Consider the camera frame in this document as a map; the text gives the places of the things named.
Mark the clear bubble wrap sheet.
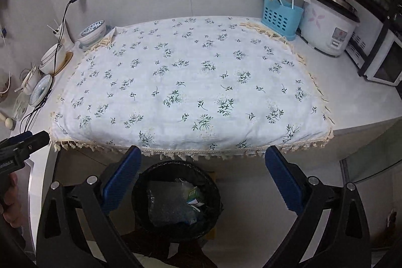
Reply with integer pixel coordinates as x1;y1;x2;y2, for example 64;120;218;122
148;180;201;225

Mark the green white medicine box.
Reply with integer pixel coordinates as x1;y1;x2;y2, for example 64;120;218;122
187;187;205;207

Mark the black trash bin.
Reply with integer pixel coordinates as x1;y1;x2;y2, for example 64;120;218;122
131;160;223;243

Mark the person's left hand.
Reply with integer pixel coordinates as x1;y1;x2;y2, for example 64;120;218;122
2;173;23;229

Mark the blue striped plate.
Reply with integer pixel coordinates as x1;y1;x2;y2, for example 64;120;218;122
29;74;53;107

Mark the white bowl stack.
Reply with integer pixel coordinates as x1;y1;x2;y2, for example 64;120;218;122
39;43;67;76

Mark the white floral tablecloth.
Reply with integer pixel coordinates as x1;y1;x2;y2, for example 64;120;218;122
51;16;333;158

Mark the blue patterned porcelain bowl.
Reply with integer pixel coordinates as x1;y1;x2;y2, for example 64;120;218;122
78;20;106;47

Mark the white microwave oven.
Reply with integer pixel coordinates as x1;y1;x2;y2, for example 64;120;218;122
345;0;401;86

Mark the blue plastic utensil holder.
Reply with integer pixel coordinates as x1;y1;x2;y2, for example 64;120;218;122
261;0;304;41

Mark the white rice cooker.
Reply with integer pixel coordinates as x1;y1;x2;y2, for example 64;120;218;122
299;0;360;57

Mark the black plug with cable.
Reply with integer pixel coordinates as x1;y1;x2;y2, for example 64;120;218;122
20;0;78;132

